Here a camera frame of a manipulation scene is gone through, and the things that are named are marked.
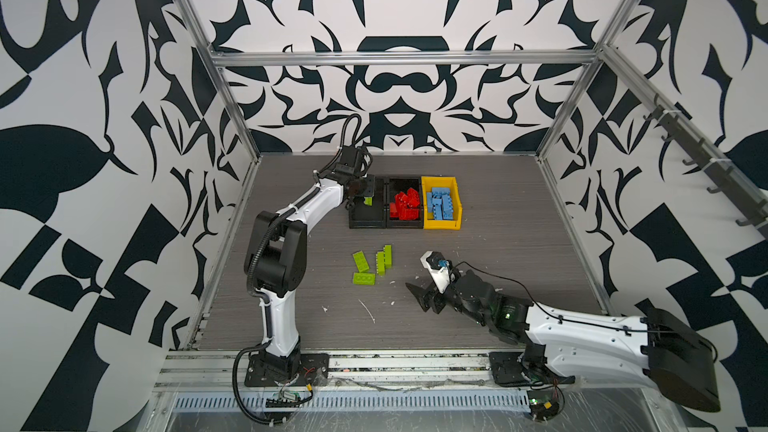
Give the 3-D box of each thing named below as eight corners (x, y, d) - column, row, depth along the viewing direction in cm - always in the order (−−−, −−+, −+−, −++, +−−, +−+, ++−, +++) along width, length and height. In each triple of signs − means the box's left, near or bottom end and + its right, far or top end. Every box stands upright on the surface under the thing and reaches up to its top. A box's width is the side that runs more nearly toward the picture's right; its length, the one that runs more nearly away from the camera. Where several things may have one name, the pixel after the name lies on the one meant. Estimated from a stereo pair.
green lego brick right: (375, 275, 91) (375, 272, 89) (375, 248, 97) (375, 244, 95) (391, 275, 91) (391, 272, 89) (391, 248, 97) (391, 244, 95)
